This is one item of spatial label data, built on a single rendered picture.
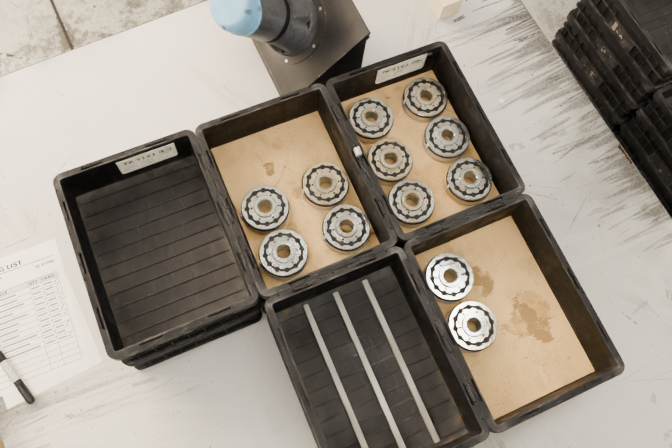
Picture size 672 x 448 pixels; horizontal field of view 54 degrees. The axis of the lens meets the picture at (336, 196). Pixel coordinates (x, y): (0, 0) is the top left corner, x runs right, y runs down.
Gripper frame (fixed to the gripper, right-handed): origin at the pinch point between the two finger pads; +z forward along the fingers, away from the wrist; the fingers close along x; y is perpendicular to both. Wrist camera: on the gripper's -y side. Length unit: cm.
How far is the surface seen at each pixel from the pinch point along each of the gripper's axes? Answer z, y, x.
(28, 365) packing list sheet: 4, 51, -129
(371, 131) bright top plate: -11, 40, -40
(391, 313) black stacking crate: -9, 78, -55
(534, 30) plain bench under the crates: 4.3, 25.8, 19.6
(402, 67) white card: -15.2, 29.8, -27.6
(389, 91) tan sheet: -8.7, 31.2, -30.7
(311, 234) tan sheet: -9, 55, -63
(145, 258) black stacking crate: -8, 44, -97
